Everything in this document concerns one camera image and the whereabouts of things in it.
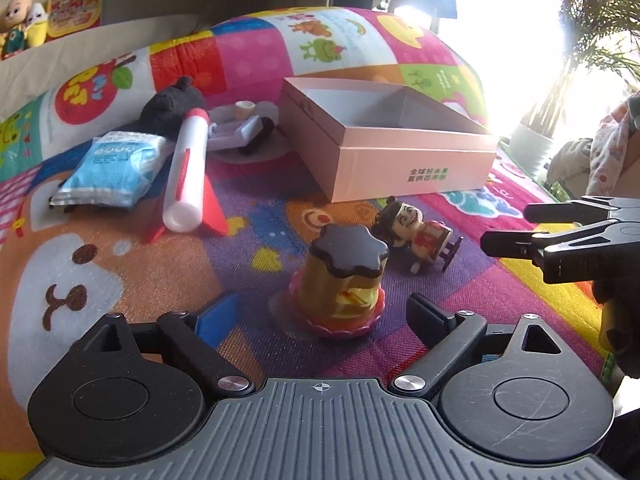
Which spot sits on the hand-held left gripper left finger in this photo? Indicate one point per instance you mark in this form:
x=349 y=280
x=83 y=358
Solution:
x=216 y=316

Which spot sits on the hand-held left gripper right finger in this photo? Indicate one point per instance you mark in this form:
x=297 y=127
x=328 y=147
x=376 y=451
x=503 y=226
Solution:
x=429 y=311

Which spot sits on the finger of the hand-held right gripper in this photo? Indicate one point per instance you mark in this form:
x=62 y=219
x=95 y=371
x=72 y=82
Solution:
x=555 y=251
x=575 y=210

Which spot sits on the red dressed doll figurine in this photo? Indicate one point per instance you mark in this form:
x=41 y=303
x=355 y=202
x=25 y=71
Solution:
x=420 y=232

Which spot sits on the yellow pudding toy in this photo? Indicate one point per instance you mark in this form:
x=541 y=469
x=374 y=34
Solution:
x=345 y=280

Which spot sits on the white and red toy rocket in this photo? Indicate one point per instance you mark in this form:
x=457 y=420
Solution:
x=186 y=170

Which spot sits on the pink cardboard box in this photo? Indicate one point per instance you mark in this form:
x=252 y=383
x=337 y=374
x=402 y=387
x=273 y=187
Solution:
x=400 y=160

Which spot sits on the black plush toy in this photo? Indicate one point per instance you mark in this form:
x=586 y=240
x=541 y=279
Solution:
x=167 y=105

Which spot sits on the floral patterned cloth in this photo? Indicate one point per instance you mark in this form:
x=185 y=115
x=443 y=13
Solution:
x=612 y=150

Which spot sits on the white plant pot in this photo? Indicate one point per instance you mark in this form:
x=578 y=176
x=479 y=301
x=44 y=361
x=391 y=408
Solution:
x=531 y=147

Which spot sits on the colourful cartoon play mat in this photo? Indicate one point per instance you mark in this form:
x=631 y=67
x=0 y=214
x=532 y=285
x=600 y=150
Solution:
x=125 y=270

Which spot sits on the green potted palm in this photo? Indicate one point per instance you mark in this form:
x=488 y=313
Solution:
x=595 y=35

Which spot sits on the blue wet wipes packet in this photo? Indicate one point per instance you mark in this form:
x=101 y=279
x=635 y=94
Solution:
x=107 y=170

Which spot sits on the white toy car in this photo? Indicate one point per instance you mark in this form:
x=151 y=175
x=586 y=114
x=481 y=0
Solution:
x=240 y=132

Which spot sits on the beige cushion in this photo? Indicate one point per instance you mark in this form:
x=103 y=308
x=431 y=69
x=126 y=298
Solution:
x=75 y=55

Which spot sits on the red picture book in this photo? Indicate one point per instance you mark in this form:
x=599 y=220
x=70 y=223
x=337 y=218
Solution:
x=75 y=7

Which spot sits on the yellow banana plush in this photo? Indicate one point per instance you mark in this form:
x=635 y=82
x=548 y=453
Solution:
x=37 y=27

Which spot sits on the big-headed doll in overalls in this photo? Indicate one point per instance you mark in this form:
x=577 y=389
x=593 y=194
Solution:
x=14 y=20

